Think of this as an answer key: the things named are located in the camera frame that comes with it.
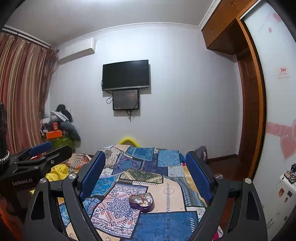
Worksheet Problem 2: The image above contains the purple heart jewelry box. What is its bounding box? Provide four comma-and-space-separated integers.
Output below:
128, 192, 154, 213

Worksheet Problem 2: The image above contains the red beaded bracelet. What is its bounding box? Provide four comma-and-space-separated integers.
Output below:
136, 193, 153, 208

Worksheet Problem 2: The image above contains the orange box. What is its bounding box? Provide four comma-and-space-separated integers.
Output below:
46, 130, 63, 140

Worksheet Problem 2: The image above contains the yellow cloth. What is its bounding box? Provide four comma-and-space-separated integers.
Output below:
30, 164, 70, 195

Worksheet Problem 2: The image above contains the pile of clothes and boxes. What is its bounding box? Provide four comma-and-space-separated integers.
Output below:
40, 104, 81, 152

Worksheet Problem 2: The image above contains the white suitcase with stickers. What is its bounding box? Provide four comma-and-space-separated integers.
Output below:
264, 163, 295, 240

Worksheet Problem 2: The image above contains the yellow plastic stool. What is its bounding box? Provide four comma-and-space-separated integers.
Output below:
119, 137, 140, 147

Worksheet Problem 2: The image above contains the dark purple bag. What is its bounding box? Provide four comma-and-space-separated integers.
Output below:
194, 146, 208, 164

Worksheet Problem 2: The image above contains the striped red curtain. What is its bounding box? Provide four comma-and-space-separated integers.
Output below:
1, 32, 57, 154

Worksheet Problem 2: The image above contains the patchwork patterned bed quilt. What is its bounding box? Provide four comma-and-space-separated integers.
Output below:
56, 143, 224, 241

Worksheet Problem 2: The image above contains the white air conditioner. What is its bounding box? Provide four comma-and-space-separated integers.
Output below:
58, 38, 96, 65

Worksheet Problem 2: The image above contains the wooden door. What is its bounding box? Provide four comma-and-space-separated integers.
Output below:
236, 48, 259, 178

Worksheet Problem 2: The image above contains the white wardrobe sliding door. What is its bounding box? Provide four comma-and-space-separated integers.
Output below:
244, 0, 296, 232

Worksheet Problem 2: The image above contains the wooden overhead cabinet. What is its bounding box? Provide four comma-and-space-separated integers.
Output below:
202, 0, 255, 55

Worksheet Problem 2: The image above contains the small black wall monitor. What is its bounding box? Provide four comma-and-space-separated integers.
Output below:
112, 89, 139, 110

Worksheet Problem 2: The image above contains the black wall television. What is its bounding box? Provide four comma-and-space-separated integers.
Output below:
102, 60, 150, 91

